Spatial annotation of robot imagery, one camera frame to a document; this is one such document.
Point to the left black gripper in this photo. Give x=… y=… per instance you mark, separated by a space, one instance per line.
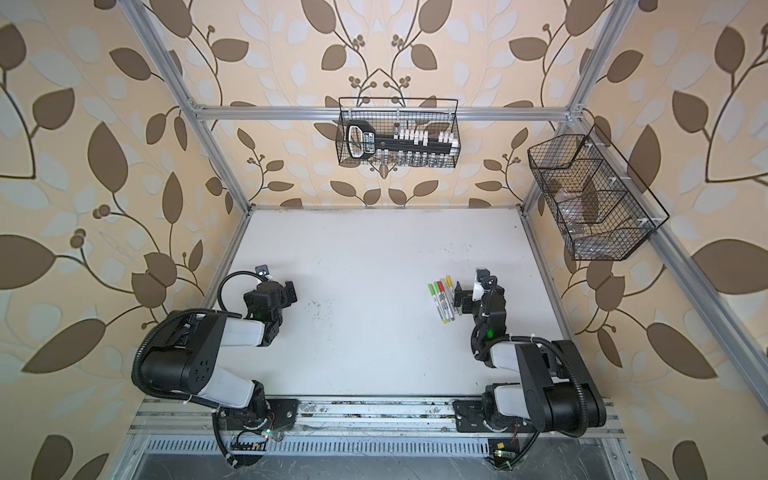
x=285 y=295

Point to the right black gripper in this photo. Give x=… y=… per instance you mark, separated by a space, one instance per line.
x=467 y=298

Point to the clear pen yellow cap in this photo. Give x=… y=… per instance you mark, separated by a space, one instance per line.
x=451 y=296

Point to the clear pen red tip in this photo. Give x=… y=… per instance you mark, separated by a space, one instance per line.
x=446 y=300

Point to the clear pen yellow tip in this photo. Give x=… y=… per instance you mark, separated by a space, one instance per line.
x=440 y=309

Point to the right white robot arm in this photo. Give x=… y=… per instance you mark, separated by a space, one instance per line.
x=554 y=391

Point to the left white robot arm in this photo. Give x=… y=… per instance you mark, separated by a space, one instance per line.
x=178 y=359

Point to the black tool in basket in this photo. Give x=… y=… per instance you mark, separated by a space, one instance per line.
x=361 y=140

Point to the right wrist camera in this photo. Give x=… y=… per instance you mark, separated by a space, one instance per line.
x=485 y=283

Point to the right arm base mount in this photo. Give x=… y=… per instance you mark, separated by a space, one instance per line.
x=482 y=417

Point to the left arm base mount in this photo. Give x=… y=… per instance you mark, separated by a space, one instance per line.
x=264 y=420

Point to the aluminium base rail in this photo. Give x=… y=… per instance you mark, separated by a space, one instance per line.
x=364 y=426

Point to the right wall wire basket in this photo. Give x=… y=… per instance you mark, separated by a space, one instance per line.
x=602 y=207

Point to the wall wire basket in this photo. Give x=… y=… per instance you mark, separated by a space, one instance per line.
x=602 y=207
x=433 y=113

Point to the back wall wire basket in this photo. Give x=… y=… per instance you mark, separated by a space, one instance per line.
x=433 y=113

